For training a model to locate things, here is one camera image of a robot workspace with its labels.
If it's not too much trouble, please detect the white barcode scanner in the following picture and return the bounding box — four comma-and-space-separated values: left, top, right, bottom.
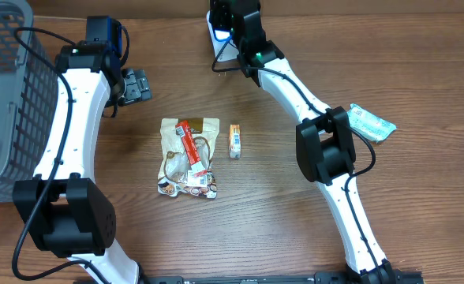
206, 11, 238, 62

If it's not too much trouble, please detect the teal snack packet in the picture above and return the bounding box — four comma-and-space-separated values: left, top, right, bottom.
347, 103, 397, 143

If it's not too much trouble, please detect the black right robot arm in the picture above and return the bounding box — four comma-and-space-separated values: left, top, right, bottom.
207, 0, 398, 283

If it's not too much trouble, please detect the grey plastic mesh basket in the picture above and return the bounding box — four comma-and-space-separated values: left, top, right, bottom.
0, 0, 58, 203

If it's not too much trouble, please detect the orange small carton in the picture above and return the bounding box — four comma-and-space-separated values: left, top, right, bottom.
229, 125, 241, 159

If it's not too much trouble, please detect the beige snack bag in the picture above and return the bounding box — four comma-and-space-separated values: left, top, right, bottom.
157, 118, 219, 199

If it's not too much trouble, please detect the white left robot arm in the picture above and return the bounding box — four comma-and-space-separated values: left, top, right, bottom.
13, 16, 152, 283

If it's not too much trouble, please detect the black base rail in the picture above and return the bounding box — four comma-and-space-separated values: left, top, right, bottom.
137, 271, 425, 284

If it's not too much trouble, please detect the red stick packet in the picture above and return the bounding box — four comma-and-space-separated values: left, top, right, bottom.
175, 121, 207, 177

